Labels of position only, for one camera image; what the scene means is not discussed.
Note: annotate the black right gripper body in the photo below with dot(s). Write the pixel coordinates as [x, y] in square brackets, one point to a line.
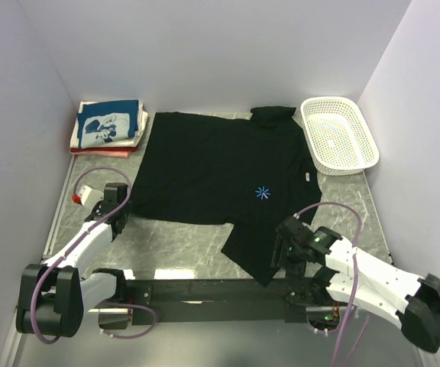
[291, 248]

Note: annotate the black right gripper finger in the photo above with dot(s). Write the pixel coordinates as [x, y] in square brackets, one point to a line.
[292, 265]
[277, 252]

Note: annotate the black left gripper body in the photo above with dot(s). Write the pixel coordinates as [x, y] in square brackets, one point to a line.
[97, 207]

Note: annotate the black t shirt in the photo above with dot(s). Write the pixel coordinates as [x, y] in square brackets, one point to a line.
[251, 173]

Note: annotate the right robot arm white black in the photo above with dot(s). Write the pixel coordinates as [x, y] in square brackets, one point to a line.
[330, 269]

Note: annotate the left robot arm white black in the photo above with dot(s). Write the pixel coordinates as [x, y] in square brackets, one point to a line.
[54, 294]

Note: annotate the red folded shirt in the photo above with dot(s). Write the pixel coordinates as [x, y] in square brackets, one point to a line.
[106, 151]

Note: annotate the blue cartoon print folded shirt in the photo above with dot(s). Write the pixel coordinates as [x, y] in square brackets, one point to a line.
[107, 124]

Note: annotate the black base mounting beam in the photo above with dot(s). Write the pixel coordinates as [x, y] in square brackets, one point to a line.
[194, 300]

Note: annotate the white perforated plastic basket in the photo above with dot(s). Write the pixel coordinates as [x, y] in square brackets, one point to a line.
[338, 136]

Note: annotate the aluminium table edge rail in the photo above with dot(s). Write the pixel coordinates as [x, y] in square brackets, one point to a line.
[48, 248]

